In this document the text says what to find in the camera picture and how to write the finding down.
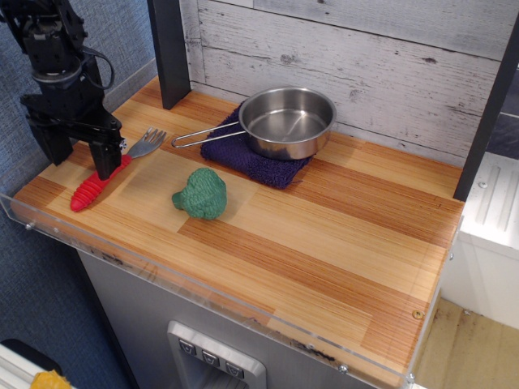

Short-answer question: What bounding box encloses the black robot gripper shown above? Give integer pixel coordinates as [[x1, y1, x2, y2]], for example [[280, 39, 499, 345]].
[[20, 76, 124, 181]]

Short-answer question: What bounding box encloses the red handled metal fork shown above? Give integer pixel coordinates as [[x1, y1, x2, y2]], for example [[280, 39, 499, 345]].
[[70, 127, 166, 212]]

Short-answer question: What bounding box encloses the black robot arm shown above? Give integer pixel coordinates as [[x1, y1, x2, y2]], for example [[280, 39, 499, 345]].
[[1, 1, 124, 180]]

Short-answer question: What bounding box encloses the yellow black object corner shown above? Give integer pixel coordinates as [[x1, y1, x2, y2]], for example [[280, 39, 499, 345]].
[[29, 370, 73, 389]]

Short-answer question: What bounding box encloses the green toy broccoli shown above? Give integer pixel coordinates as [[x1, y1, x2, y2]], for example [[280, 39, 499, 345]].
[[172, 168, 227, 220]]

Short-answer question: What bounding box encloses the purple knitted cloth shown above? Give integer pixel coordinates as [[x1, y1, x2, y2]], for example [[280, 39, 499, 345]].
[[199, 100, 314, 190]]

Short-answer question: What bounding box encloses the grey toy fridge cabinet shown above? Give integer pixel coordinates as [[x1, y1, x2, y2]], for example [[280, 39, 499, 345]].
[[75, 247, 402, 389]]

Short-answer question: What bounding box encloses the stainless steel pot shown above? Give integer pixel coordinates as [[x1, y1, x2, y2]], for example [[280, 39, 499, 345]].
[[171, 87, 337, 160]]

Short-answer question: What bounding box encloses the silver dispenser button panel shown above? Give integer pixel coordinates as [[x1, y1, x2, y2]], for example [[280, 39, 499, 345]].
[[167, 321, 267, 388]]

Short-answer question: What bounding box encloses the clear acrylic table guard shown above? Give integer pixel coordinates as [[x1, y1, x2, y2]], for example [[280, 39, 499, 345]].
[[0, 58, 465, 389]]

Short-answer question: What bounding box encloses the white ribbed side unit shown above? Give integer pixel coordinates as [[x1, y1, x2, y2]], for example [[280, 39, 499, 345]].
[[440, 152, 518, 328]]

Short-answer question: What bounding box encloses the dark right frame post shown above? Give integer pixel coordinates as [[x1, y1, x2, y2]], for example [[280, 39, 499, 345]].
[[453, 17, 518, 202]]

